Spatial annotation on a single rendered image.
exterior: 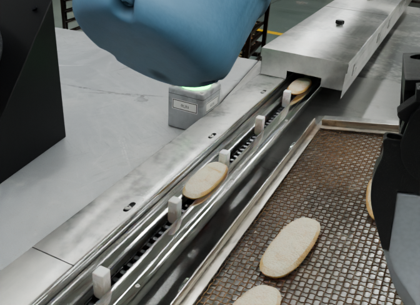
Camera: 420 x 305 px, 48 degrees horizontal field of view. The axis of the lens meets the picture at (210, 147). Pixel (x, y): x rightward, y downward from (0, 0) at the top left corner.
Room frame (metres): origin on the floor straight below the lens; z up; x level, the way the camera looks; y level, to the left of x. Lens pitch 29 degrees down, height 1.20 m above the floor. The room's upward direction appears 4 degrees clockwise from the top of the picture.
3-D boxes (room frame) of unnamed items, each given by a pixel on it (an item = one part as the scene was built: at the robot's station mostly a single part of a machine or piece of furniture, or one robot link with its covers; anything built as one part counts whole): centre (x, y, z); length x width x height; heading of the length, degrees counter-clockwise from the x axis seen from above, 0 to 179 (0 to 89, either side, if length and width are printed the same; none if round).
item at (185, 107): (0.79, 0.03, 0.84); 0.08 x 0.08 x 0.11; 65
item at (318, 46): (1.49, -0.44, 0.89); 1.25 x 0.18 x 0.09; 155
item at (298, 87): (0.93, -0.18, 0.86); 0.10 x 0.04 x 0.01; 155
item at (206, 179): (0.55, 0.00, 0.86); 0.10 x 0.04 x 0.01; 155
